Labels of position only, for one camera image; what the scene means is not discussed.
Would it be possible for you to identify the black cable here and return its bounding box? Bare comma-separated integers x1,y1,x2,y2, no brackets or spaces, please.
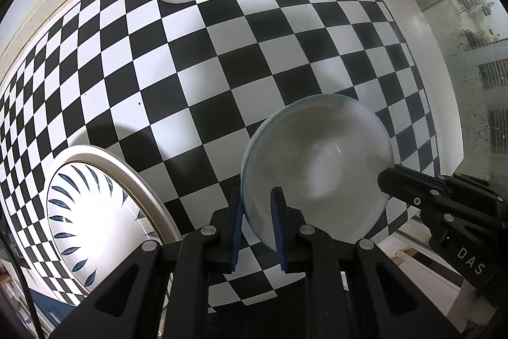
0,232,44,339

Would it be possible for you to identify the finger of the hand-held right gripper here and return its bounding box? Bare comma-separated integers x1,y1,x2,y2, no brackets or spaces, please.
394,163,453,193
377,168,452,223

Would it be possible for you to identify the white bowl blue rim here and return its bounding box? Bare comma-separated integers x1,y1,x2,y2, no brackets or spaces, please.
241,93,395,250

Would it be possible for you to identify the black and white checkered mat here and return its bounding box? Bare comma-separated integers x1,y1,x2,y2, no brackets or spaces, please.
0,0,441,314

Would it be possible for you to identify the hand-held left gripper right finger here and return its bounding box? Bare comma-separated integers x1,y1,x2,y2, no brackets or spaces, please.
270,186,453,339

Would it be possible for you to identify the blue striped white plate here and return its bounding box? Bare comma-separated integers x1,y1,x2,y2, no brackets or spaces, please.
47,162,159,286

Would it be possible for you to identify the plate with blue leaf pattern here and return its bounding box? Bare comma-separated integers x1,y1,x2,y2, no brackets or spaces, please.
42,144,181,288

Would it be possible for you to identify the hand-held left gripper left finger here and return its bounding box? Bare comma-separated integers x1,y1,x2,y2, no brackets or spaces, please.
51,186,244,339

